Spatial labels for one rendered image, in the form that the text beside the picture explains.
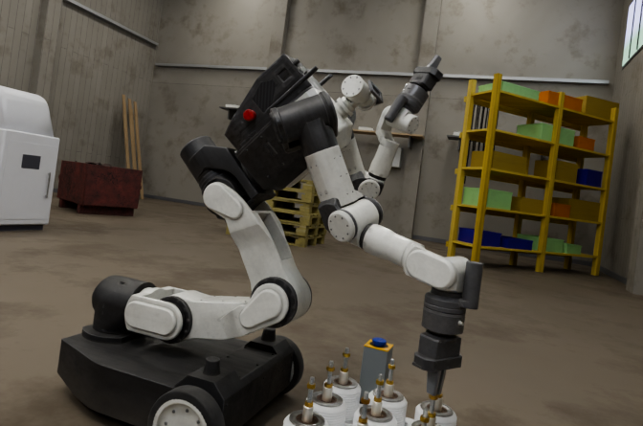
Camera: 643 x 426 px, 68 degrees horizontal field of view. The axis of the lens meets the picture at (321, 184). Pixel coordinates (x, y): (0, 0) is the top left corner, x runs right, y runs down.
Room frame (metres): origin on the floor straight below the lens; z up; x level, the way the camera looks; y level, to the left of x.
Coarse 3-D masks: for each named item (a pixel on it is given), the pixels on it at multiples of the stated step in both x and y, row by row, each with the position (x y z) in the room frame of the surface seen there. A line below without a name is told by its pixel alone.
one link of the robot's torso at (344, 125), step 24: (264, 72) 1.30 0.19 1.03; (288, 72) 1.29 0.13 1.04; (312, 72) 1.24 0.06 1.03; (264, 96) 1.31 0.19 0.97; (288, 96) 1.27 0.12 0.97; (240, 120) 1.33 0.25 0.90; (264, 120) 1.32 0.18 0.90; (240, 144) 1.35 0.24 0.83; (264, 144) 1.32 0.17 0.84; (264, 168) 1.34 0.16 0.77; (288, 168) 1.32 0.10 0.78
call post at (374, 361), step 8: (368, 352) 1.34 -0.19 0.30; (376, 352) 1.33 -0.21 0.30; (384, 352) 1.32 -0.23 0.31; (368, 360) 1.34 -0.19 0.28; (376, 360) 1.33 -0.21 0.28; (384, 360) 1.32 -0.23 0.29; (368, 368) 1.34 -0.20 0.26; (376, 368) 1.33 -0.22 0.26; (384, 368) 1.32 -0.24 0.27; (360, 376) 1.35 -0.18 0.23; (368, 376) 1.34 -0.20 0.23; (376, 376) 1.33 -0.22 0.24; (384, 376) 1.32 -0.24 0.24; (360, 384) 1.34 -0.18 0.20; (368, 384) 1.34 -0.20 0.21; (376, 384) 1.33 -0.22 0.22; (384, 384) 1.32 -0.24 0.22; (360, 400) 1.34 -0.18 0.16
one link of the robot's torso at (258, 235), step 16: (208, 192) 1.41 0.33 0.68; (224, 192) 1.39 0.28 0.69; (224, 208) 1.39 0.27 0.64; (240, 208) 1.37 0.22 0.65; (256, 208) 1.52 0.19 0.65; (240, 224) 1.38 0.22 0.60; (256, 224) 1.36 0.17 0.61; (272, 224) 1.48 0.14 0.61; (240, 240) 1.39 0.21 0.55; (256, 240) 1.38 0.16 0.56; (272, 240) 1.38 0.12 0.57; (256, 256) 1.39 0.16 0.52; (272, 256) 1.37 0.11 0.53; (288, 256) 1.45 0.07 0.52; (256, 272) 1.38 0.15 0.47; (272, 272) 1.37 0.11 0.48; (288, 272) 1.38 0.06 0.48; (256, 288) 1.37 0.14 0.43; (288, 288) 1.33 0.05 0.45; (304, 288) 1.41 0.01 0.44; (304, 304) 1.39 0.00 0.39; (288, 320) 1.33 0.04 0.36
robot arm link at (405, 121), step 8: (400, 96) 1.59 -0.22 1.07; (408, 96) 1.60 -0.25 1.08; (392, 104) 1.59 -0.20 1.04; (400, 104) 1.59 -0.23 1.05; (408, 104) 1.61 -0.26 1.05; (416, 104) 1.61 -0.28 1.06; (392, 112) 1.58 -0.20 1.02; (400, 112) 1.61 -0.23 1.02; (408, 112) 1.60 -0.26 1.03; (416, 112) 1.63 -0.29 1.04; (392, 120) 1.59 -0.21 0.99; (400, 120) 1.60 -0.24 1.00; (408, 120) 1.58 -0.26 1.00; (416, 120) 1.60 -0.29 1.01; (400, 128) 1.61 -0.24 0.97; (408, 128) 1.59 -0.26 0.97; (416, 128) 1.63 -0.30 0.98
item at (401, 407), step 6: (372, 396) 1.16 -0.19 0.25; (384, 402) 1.14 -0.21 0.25; (390, 402) 1.14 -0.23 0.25; (402, 402) 1.15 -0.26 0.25; (390, 408) 1.13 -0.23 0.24; (396, 408) 1.13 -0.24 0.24; (402, 408) 1.14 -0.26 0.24; (396, 414) 1.13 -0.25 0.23; (402, 414) 1.14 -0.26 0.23; (402, 420) 1.15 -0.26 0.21
